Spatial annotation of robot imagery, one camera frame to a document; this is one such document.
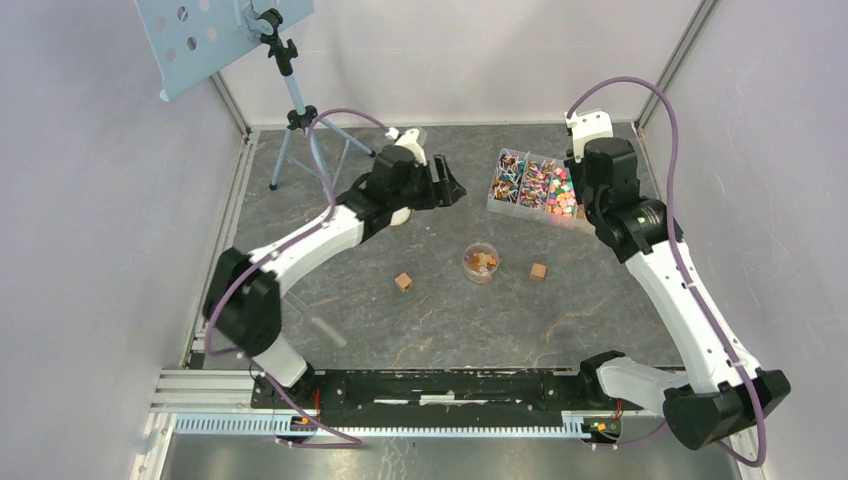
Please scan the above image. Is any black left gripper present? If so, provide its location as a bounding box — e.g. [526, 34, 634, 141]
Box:
[390, 154, 465, 212]

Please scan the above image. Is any clear compartment candy box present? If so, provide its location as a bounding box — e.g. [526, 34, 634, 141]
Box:
[486, 148, 594, 235]

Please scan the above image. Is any clear glass jar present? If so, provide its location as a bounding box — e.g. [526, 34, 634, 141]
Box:
[461, 242, 500, 284]

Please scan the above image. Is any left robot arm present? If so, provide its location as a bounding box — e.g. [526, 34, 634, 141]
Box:
[203, 145, 467, 408]

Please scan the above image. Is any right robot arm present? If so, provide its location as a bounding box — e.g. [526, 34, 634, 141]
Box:
[570, 137, 791, 450]

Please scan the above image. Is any gold jar lid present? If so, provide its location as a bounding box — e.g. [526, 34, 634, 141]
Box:
[389, 208, 412, 227]

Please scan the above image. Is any wooden letter cube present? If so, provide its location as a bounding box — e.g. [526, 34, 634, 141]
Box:
[394, 272, 413, 292]

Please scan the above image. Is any plain wooden cube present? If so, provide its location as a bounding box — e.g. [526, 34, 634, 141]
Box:
[529, 263, 547, 281]

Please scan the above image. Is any light blue music stand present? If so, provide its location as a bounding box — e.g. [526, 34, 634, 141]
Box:
[134, 0, 377, 203]

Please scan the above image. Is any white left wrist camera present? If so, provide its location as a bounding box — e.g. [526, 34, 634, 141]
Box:
[384, 127, 428, 166]

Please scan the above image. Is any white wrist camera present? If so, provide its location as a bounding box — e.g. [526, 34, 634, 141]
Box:
[384, 127, 428, 166]
[565, 109, 614, 163]

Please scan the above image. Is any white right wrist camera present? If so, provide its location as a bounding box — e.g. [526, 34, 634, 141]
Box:
[565, 109, 614, 163]

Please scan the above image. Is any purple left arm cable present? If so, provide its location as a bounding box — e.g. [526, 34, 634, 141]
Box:
[201, 107, 399, 450]

